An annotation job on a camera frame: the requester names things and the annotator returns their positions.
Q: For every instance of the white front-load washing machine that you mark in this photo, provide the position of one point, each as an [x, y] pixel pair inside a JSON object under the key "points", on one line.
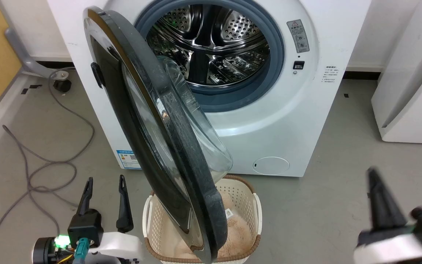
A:
{"points": [[288, 128]]}

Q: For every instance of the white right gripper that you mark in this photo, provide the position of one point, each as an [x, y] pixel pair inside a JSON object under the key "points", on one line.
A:
{"points": [[390, 253]]}

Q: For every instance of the black round glass washer door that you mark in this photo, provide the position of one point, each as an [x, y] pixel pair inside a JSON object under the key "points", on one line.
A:
{"points": [[181, 157]]}

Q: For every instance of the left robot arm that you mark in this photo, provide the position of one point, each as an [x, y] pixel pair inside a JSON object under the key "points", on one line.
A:
{"points": [[46, 251]]}

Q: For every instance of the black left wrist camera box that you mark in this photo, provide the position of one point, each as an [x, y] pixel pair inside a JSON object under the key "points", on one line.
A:
{"points": [[85, 225]]}

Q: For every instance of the steel perforated washer drum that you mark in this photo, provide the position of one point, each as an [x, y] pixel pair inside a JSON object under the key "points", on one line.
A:
{"points": [[233, 29]]}

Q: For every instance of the grey rubber door gasket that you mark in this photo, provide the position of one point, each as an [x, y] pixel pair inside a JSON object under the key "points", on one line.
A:
{"points": [[277, 55]]}

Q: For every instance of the black caster wheel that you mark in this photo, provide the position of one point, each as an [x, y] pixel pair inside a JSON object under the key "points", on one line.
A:
{"points": [[62, 85]]}

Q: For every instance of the blue energy label sticker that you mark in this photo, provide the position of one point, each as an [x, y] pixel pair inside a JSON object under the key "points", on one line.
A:
{"points": [[128, 159]]}

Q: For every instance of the grey warning sticker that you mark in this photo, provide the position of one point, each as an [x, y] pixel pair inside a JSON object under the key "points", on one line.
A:
{"points": [[298, 36]]}

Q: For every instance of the black door latch slot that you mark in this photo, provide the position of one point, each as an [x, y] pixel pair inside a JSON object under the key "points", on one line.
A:
{"points": [[299, 65]]}

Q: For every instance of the beige plush fabric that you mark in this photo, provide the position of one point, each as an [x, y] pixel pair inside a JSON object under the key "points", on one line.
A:
{"points": [[238, 234]]}

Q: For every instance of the cream plastic laundry basket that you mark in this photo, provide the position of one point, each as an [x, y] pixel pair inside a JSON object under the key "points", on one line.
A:
{"points": [[244, 205]]}

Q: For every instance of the round white filter cover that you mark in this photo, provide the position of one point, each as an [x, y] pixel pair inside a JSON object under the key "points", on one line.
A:
{"points": [[270, 165]]}

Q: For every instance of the grey metal frame leg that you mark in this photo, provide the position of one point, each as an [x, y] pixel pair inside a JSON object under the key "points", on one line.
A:
{"points": [[17, 47]]}

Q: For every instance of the white air purifier appliance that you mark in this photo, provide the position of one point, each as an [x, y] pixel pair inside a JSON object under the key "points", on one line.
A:
{"points": [[416, 110]]}

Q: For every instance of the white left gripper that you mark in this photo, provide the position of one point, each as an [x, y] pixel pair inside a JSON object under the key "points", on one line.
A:
{"points": [[121, 249]]}

